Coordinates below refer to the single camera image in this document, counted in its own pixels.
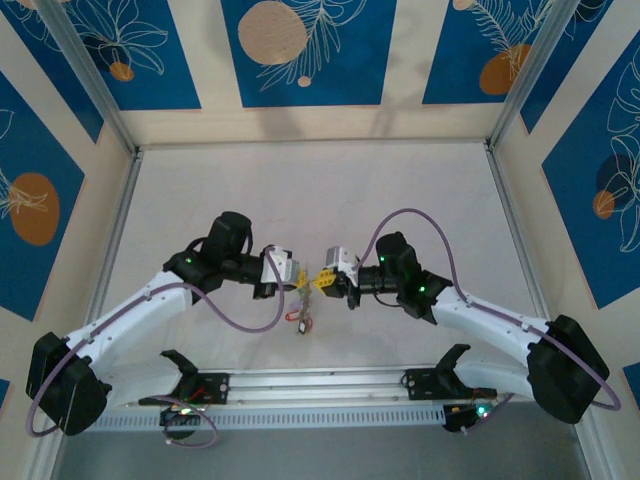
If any keyring with tagged keys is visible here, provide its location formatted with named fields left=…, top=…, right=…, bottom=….
left=285, top=264, right=317, bottom=336

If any grey metal panel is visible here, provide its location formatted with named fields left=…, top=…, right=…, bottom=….
left=49, top=428, right=594, bottom=480

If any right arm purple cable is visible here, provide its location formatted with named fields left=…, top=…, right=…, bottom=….
left=355, top=208, right=623, bottom=437

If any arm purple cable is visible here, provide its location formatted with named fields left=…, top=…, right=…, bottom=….
left=355, top=208, right=623, bottom=437
left=24, top=244, right=287, bottom=450

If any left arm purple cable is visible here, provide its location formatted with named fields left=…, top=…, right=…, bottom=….
left=24, top=244, right=287, bottom=450

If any wide aluminium mounting rail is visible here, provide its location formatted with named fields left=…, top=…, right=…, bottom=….
left=42, top=367, right=511, bottom=412

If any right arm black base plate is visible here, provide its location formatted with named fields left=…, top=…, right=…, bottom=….
left=403, top=367, right=451, bottom=401

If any aluminium side rail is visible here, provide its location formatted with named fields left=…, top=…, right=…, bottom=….
left=484, top=144, right=554, bottom=324
left=74, top=149, right=146, bottom=374

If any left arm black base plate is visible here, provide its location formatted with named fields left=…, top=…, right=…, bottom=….
left=138, top=372, right=231, bottom=406

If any slotted grey cable duct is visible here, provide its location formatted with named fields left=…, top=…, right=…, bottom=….
left=62, top=405, right=449, bottom=432

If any aluminium frame post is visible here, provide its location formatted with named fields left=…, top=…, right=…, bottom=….
left=487, top=0, right=586, bottom=154
left=37, top=0, right=140, bottom=156

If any short aluminium post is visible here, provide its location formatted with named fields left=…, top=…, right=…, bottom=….
left=27, top=424, right=69, bottom=480
left=569, top=414, right=619, bottom=480

